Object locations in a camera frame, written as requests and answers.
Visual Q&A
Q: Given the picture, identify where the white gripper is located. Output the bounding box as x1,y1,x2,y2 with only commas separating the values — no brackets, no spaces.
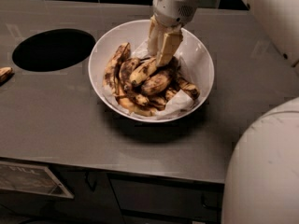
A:
148,0,198,67

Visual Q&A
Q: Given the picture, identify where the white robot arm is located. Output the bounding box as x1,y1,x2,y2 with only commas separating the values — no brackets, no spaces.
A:
215,0,299,224

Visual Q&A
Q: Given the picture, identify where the white round bowl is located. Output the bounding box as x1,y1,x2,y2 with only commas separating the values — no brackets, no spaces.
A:
88,20,214,123

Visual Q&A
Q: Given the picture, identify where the dark brown centre banana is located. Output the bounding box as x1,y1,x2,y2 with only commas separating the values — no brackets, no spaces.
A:
141,68,175,96

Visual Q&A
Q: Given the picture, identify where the middle left brown banana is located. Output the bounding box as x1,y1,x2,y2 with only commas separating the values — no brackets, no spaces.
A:
119,57,149,106

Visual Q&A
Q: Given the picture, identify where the small right spotted banana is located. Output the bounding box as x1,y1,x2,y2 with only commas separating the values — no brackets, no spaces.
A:
176,75,200,100

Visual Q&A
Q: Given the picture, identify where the white paper bowl liner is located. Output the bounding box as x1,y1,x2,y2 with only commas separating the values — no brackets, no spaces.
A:
102,42,200,119

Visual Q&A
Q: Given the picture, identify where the small bottom centre banana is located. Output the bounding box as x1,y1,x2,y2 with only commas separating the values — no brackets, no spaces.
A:
149,87,178,110

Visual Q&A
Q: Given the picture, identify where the left long spotted banana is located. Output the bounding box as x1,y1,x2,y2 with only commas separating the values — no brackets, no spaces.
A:
102,42,131,95

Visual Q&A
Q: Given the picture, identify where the bottom yellow banana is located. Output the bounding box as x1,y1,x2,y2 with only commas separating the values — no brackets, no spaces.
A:
116,85,157,117

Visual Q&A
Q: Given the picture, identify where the dark cabinet door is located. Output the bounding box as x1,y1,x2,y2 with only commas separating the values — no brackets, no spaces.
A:
0,165,123,224

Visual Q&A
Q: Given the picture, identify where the framed label sign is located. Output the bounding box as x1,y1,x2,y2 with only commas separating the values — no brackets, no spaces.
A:
0,161,74,199

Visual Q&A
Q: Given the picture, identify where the dark drawer with handle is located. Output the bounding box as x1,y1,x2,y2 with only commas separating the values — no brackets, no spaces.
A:
108,174,224,224

